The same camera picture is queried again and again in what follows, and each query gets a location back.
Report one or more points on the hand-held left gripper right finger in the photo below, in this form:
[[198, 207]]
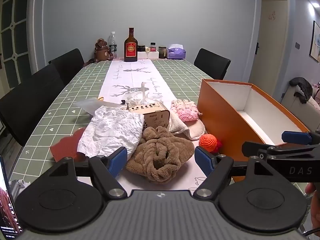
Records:
[[202, 161]]

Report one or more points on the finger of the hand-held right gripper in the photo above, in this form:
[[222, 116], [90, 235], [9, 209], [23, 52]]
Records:
[[252, 147], [296, 138]]

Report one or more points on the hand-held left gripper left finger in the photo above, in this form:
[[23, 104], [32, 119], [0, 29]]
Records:
[[117, 162]]

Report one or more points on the orange crochet ball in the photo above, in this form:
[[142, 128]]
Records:
[[207, 142]]

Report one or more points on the red crochet ball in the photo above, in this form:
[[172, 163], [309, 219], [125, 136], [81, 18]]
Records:
[[219, 146]]

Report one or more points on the cream towel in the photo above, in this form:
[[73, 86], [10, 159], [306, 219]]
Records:
[[195, 130]]

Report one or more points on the white paper sheet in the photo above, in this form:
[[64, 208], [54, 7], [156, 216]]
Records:
[[110, 130]]

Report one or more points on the brown fluffy towel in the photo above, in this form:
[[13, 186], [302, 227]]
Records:
[[160, 155]]

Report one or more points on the orange cardboard box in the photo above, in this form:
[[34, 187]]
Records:
[[220, 115]]

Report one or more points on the dark red cloth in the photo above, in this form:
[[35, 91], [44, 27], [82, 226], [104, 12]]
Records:
[[65, 147]]

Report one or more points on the grey translucent plastic sheet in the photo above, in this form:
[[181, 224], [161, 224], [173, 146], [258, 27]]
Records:
[[92, 105]]

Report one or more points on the person's right hand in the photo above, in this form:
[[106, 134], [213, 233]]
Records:
[[315, 212]]

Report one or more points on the light grey sofa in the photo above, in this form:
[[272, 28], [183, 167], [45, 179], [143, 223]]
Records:
[[295, 110]]

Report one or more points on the black jacket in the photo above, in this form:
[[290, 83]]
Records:
[[302, 87]]

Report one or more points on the pink crochet pouch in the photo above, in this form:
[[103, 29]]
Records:
[[185, 112]]

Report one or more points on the wooden radio box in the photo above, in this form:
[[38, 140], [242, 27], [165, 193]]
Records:
[[157, 116]]

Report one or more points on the clear plastic bag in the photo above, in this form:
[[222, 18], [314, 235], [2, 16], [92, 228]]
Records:
[[136, 97]]

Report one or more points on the white deer print table runner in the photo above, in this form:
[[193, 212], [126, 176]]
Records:
[[135, 80]]

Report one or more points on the green checked tablecloth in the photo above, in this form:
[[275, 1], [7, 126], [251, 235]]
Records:
[[82, 80]]

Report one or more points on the black chair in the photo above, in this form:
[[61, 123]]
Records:
[[30, 100], [212, 63], [67, 65]]

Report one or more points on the cream room door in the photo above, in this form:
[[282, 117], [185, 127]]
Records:
[[271, 42]]

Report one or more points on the white phone stand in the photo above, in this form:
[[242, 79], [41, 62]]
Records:
[[16, 186]]

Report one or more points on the purple tissue pack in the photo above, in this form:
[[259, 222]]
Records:
[[176, 53]]

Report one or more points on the brown bear shaped bottle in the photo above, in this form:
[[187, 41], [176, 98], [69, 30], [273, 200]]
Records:
[[101, 52]]

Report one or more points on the white flat box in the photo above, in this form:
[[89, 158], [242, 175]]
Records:
[[150, 55]]

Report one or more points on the brown liquor bottle red label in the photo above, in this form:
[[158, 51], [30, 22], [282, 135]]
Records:
[[130, 50]]

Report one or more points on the dark glass jar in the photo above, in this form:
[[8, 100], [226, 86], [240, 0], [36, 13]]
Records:
[[162, 53]]

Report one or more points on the small black jar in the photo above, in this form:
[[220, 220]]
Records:
[[141, 48]]

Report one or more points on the clear plastic water bottle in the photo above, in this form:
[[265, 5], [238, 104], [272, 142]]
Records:
[[112, 45]]

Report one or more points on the smartphone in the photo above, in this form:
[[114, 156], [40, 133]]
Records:
[[7, 205]]

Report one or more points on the small bottle with red label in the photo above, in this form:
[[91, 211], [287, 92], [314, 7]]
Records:
[[153, 48]]

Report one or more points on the glass panel door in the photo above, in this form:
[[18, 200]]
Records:
[[15, 30]]

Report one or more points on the dark wall switch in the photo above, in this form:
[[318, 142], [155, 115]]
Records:
[[297, 45]]

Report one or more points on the framed wall picture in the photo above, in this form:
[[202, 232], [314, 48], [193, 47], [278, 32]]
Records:
[[315, 42]]

